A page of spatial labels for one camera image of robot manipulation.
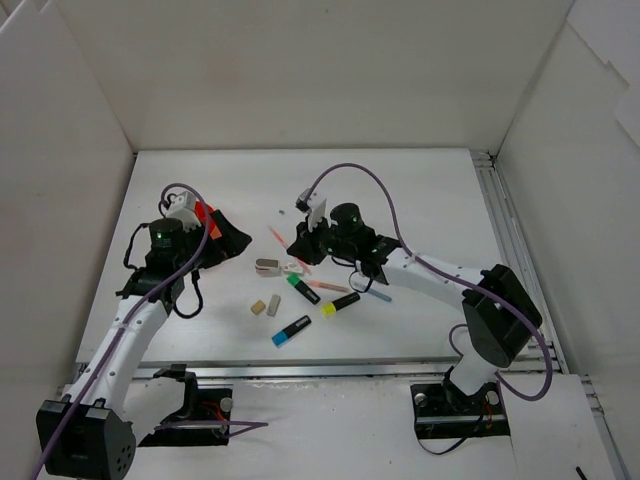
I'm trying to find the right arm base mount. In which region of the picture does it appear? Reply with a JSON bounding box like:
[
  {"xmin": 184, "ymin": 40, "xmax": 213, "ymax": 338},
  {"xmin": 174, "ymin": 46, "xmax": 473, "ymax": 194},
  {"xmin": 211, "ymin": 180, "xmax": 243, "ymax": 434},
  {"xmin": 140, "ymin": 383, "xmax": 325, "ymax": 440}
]
[{"xmin": 409, "ymin": 370, "xmax": 511, "ymax": 457}]

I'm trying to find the red slim highlighter pen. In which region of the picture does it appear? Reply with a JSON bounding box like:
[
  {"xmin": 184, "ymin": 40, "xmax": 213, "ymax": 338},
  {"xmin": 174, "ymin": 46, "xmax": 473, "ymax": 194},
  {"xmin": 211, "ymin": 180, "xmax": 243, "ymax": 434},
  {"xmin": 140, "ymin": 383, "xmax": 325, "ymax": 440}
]
[{"xmin": 267, "ymin": 225, "xmax": 312, "ymax": 276}]

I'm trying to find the white eraser in sleeve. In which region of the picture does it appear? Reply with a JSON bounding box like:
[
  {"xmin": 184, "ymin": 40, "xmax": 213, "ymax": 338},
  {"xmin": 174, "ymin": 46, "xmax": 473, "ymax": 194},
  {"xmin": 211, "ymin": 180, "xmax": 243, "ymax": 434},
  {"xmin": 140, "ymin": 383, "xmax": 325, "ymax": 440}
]
[{"xmin": 281, "ymin": 262, "xmax": 306, "ymax": 275}]

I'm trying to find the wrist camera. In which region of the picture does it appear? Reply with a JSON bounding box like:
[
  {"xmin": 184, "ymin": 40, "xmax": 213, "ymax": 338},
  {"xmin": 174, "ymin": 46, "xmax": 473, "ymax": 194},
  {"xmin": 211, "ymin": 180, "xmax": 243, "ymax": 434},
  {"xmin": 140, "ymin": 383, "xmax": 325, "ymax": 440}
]
[
  {"xmin": 158, "ymin": 190, "xmax": 201, "ymax": 232},
  {"xmin": 295, "ymin": 188, "xmax": 327, "ymax": 232}
]

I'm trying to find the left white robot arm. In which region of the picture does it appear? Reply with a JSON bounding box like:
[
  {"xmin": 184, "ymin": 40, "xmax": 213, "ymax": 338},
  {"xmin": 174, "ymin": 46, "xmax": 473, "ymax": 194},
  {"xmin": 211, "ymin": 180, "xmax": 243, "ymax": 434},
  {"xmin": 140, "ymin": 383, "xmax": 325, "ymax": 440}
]
[{"xmin": 34, "ymin": 204, "xmax": 252, "ymax": 479}]

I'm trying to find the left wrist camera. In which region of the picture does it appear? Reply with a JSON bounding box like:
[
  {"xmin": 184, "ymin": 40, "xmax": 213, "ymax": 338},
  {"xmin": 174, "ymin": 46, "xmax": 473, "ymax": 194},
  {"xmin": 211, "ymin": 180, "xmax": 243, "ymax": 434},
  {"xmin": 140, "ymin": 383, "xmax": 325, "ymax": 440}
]
[{"xmin": 158, "ymin": 190, "xmax": 201, "ymax": 232}]

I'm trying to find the orange round pen holder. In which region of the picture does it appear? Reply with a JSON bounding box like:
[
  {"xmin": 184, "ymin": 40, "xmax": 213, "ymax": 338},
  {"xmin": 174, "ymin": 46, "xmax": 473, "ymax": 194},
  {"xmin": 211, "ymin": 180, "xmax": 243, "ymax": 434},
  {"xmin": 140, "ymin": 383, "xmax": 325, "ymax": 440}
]
[{"xmin": 195, "ymin": 201, "xmax": 222, "ymax": 259}]

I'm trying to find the orange slim highlighter pen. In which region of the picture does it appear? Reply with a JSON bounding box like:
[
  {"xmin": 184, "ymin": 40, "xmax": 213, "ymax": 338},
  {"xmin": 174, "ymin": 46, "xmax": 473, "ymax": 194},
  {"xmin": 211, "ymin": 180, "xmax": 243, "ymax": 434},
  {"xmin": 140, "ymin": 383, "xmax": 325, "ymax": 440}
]
[{"xmin": 307, "ymin": 280, "xmax": 351, "ymax": 294}]

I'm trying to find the green capped black marker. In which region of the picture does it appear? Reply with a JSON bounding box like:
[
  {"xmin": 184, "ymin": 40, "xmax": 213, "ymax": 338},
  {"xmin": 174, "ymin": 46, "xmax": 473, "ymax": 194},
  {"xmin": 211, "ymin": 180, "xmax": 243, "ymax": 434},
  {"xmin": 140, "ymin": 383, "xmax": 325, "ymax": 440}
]
[{"xmin": 286, "ymin": 274, "xmax": 321, "ymax": 305}]

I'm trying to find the aluminium side rail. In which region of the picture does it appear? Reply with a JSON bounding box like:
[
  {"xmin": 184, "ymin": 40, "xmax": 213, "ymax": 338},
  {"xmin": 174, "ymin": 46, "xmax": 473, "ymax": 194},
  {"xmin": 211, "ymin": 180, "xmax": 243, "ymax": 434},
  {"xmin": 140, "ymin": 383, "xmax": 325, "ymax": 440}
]
[{"xmin": 470, "ymin": 150, "xmax": 569, "ymax": 374}]

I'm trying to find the yellow capped black marker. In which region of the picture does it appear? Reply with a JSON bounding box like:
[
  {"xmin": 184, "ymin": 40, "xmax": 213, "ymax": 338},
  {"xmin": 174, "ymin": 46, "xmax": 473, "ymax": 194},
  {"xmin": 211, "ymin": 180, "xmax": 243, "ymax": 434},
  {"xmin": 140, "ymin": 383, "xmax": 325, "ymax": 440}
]
[{"xmin": 320, "ymin": 292, "xmax": 361, "ymax": 317}]

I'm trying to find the small tan eraser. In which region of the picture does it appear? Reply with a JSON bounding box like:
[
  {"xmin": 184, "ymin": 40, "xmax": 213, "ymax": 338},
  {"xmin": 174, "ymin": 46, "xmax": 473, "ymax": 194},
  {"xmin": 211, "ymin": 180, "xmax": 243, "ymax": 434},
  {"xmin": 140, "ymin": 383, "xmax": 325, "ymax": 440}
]
[{"xmin": 250, "ymin": 300, "xmax": 266, "ymax": 315}]

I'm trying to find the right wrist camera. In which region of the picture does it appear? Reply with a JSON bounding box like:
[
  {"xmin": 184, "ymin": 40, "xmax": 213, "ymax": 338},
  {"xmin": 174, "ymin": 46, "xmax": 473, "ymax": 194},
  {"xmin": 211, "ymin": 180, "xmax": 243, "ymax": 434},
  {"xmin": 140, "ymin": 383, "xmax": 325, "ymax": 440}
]
[{"xmin": 295, "ymin": 188, "xmax": 327, "ymax": 232}]

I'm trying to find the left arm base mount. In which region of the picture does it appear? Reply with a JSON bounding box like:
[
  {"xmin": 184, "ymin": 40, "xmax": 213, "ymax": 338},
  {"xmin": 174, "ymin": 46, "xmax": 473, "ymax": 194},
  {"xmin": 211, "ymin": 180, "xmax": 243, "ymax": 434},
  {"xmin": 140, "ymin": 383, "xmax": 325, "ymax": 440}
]
[{"xmin": 139, "ymin": 365, "xmax": 233, "ymax": 447}]

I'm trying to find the aluminium front rail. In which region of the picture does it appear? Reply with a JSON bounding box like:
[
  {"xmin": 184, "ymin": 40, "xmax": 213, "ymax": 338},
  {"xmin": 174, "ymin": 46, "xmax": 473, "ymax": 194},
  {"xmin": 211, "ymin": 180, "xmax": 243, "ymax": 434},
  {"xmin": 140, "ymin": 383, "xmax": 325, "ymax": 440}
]
[{"xmin": 59, "ymin": 355, "xmax": 566, "ymax": 396}]

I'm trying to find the blue slim highlighter pen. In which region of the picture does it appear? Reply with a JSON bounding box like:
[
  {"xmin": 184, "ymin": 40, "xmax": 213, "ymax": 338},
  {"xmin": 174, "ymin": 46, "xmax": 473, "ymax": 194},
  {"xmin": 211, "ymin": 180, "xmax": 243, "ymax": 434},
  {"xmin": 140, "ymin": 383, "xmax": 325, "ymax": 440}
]
[{"xmin": 368, "ymin": 288, "xmax": 392, "ymax": 303}]

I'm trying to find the blue capped black marker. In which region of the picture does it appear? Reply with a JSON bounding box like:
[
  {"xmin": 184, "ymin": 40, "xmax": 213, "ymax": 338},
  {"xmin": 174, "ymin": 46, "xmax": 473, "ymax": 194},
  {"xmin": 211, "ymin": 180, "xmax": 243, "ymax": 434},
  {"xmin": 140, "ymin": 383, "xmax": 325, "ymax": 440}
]
[{"xmin": 272, "ymin": 315, "xmax": 312, "ymax": 348}]

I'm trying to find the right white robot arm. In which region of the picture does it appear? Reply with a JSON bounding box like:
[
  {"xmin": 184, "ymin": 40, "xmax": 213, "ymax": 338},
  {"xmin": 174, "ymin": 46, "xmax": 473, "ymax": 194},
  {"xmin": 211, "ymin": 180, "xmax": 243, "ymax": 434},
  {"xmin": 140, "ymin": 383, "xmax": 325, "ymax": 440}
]
[{"xmin": 288, "ymin": 199, "xmax": 542, "ymax": 412}]

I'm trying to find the long beige eraser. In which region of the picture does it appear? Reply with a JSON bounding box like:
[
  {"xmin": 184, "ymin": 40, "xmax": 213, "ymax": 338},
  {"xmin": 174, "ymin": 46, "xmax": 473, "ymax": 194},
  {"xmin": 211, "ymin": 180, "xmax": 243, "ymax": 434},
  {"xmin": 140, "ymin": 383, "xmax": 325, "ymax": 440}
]
[{"xmin": 266, "ymin": 294, "xmax": 281, "ymax": 317}]

